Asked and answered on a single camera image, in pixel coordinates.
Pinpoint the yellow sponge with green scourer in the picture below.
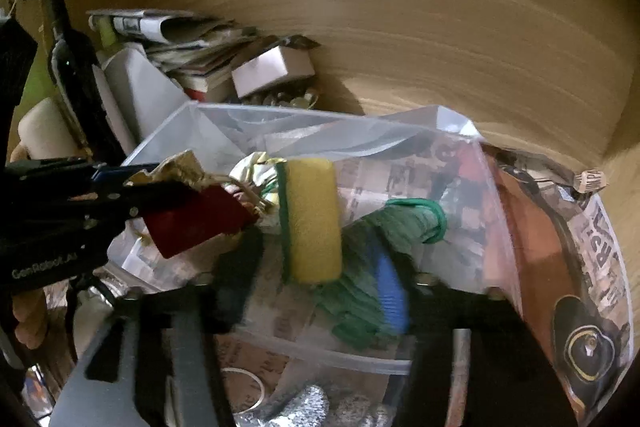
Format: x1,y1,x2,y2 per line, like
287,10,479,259
276,158,346,286

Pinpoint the red gold foil wrapper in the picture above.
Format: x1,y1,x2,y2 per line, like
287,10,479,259
142,184,262,260

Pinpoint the cream white roll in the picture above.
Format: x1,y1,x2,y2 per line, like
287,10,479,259
17,96,77,160

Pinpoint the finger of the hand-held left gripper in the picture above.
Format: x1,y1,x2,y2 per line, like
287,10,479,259
87,181,202,222
6,158,162,188

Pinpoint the person's left hand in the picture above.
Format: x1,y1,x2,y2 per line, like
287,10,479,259
12,294,50,350

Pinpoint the stack of papers and magazines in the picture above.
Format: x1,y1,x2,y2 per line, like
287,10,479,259
86,8,322,104

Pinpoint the silver glitter cloth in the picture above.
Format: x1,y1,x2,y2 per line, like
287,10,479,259
234,383,392,427

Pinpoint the grey folder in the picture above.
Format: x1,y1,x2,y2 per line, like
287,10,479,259
99,46,190,144

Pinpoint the small white cardboard box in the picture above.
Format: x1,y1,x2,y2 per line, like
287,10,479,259
230,45,317,99

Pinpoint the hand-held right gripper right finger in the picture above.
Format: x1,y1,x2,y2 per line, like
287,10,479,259
374,251,568,427

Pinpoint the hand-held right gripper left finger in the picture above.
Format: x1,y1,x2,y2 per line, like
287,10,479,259
85,227,267,427

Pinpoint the white ring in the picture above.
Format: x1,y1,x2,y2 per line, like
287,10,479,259
219,366,267,414

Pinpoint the orange black snack packet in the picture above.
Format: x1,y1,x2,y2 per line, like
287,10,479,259
487,146,632,424

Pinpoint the newspaper sheet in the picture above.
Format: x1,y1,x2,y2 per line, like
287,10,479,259
547,184,635,410

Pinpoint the clear plastic bag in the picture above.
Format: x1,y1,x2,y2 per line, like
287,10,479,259
106,101,527,376

